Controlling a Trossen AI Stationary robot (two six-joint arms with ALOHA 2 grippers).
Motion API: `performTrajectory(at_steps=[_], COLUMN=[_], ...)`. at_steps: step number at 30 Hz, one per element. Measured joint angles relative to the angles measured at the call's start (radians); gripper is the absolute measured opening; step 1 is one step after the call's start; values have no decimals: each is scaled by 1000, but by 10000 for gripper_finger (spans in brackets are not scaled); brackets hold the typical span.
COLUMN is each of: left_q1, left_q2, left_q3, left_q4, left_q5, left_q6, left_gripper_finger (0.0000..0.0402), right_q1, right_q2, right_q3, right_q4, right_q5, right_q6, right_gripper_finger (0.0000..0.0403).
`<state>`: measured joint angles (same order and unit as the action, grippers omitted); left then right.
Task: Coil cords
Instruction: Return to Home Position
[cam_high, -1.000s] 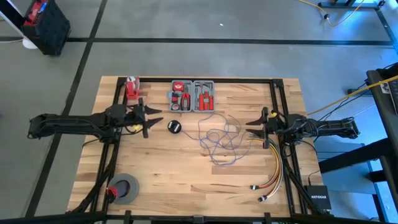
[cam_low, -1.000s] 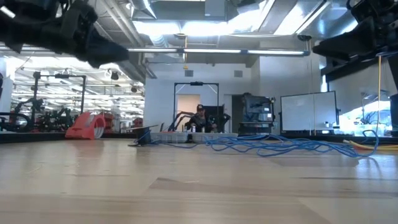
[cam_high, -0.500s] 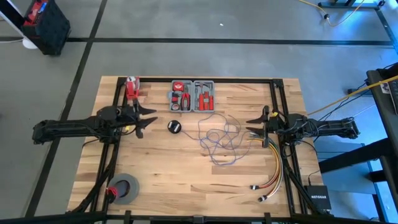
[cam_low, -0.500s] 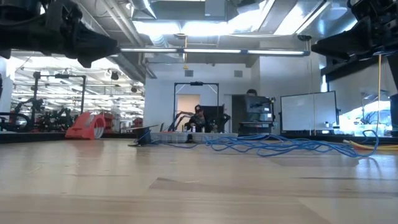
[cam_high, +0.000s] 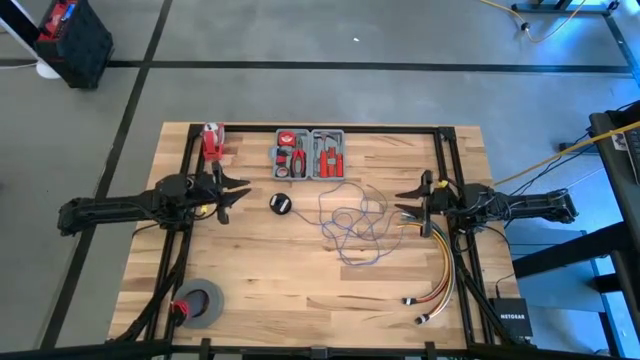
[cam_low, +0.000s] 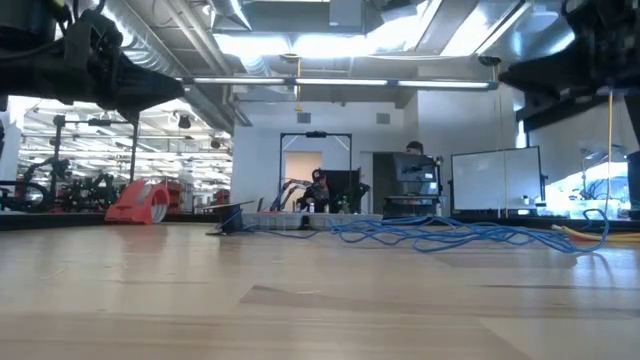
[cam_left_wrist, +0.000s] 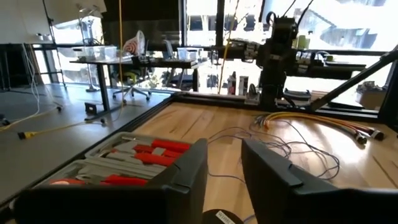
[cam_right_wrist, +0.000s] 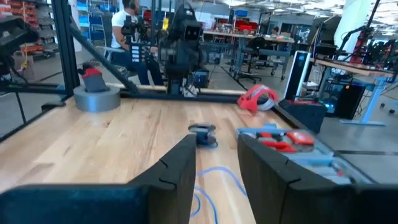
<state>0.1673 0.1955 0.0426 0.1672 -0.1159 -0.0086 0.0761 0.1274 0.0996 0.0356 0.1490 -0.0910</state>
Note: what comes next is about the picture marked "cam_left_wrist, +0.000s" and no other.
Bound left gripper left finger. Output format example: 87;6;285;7
14;138;208;224

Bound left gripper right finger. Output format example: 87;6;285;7
241;139;398;224

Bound black cable spool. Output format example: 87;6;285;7
201;208;245;224

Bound grey plastic tool case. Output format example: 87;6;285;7
32;131;201;189

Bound red round tape measure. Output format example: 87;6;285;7
49;178;85;187

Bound black side desk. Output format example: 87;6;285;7
285;60;368;80

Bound clear plastic bin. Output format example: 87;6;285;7
176;47;200;62
72;45;118;62

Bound black standing desk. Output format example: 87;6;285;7
70;57;200;121

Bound green office chair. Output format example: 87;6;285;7
111;70;152;104

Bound red white swirl bag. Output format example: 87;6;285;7
122;29;146;57

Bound red handled pliers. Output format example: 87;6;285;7
104;174;149;187

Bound yellow power cord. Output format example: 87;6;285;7
216;0;241;95

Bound red handled screwdriver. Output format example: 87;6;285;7
151;139;192;154
133;151;175;168

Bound yellow grey cable harness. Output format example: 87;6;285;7
253;111;386;141

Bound orange red cable harness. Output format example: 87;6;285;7
254;114;368;146

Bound yellow extension cord black plug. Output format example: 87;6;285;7
17;119;107;141

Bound white cord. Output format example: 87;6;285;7
18;43;63;125

